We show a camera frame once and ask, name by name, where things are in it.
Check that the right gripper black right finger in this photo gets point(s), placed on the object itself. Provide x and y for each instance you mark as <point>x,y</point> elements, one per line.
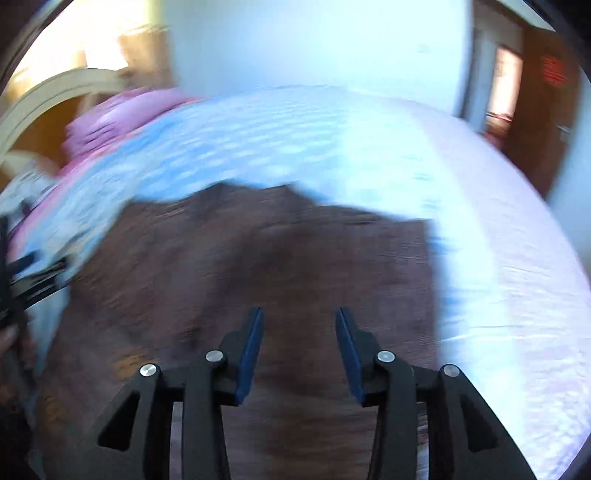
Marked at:
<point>466,439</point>

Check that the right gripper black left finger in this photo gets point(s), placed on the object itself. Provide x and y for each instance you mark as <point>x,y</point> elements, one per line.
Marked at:
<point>130,439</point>

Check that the brown knit sweater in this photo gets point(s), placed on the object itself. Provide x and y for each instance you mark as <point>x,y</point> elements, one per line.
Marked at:
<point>170,280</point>

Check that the person's left hand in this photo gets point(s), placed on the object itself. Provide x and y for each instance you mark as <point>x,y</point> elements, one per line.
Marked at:
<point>18,359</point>

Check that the patterned white grey pillow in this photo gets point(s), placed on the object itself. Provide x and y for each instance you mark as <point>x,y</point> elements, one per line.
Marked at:
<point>27,187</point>

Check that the blue polka dot bedsheet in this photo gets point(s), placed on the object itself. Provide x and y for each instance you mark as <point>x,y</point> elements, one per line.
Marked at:
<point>514,296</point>

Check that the folded pink blanket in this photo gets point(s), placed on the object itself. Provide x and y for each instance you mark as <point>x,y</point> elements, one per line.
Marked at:
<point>118,116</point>

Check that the cream wooden headboard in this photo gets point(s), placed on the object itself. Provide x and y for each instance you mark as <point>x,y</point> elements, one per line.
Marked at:
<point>33,128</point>

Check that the yellow patterned curtain right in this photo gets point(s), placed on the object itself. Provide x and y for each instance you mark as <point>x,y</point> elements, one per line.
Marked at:
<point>146,53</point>

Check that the dark brown wooden door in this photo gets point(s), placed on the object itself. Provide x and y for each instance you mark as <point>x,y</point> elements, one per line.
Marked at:
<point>534,144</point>

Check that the red paper door decoration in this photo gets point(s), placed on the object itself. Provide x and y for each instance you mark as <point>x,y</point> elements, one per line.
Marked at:
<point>554,71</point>

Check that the silver door handle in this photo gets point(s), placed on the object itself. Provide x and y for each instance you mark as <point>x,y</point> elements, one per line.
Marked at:
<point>565,131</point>

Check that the dark door frame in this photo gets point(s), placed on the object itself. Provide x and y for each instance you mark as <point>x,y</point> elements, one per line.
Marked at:
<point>495,72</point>

